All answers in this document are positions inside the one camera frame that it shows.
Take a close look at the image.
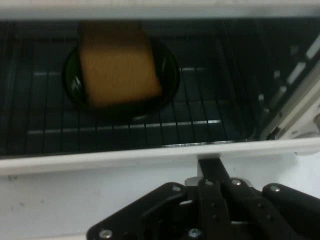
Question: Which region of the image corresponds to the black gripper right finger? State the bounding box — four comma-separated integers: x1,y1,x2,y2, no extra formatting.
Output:
209,157,320,240

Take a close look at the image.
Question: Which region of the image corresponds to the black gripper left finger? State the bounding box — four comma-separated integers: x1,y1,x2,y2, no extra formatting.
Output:
87,157,232,240

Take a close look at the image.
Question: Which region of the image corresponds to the black round plate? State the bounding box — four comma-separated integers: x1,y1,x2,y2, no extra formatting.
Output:
61,37,181,121

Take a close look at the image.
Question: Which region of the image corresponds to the cream toaster oven body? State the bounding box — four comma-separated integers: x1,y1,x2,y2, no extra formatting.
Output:
0,0,320,157

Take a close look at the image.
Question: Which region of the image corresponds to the yellow toast slice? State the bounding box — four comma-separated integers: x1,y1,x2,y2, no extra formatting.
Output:
78,21,163,109

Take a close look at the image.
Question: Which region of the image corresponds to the cream toaster oven door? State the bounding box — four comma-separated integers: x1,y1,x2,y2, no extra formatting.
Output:
0,136,320,177

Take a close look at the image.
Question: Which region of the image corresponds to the metal wire oven rack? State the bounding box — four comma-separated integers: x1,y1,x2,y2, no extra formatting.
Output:
0,22,252,156

